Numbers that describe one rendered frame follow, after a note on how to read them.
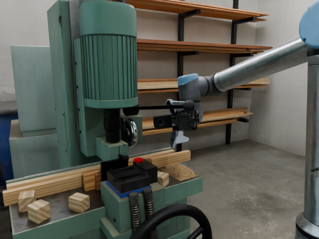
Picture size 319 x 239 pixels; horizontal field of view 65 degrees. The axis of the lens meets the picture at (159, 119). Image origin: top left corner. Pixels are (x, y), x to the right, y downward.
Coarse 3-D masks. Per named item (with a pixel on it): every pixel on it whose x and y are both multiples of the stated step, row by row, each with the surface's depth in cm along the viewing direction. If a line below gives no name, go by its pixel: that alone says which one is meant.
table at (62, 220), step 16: (64, 192) 80; (80, 192) 80; (96, 192) 80; (176, 192) 85; (192, 192) 89; (16, 208) 70; (64, 208) 70; (96, 208) 70; (16, 224) 63; (32, 224) 63; (48, 224) 64; (64, 224) 66; (80, 224) 68; (96, 224) 71; (112, 224) 68; (160, 224) 71
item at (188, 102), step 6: (186, 102) 72; (192, 102) 71; (126, 108) 102; (132, 108) 102; (138, 108) 98; (144, 108) 94; (150, 108) 90; (156, 108) 87; (162, 108) 83; (168, 108) 81; (174, 108) 78; (180, 108) 75; (186, 108) 71; (192, 108) 71; (126, 114) 103; (132, 114) 103
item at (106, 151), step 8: (104, 136) 94; (96, 144) 92; (104, 144) 85; (112, 144) 84; (120, 144) 84; (96, 152) 93; (104, 152) 86; (112, 152) 82; (120, 152) 84; (128, 152) 86; (104, 160) 87; (128, 160) 86
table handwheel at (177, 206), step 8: (168, 208) 61; (176, 208) 61; (184, 208) 62; (192, 208) 64; (152, 216) 59; (160, 216) 59; (168, 216) 60; (192, 216) 65; (200, 216) 66; (144, 224) 57; (152, 224) 58; (200, 224) 68; (208, 224) 68; (136, 232) 57; (144, 232) 57; (200, 232) 68; (208, 232) 69
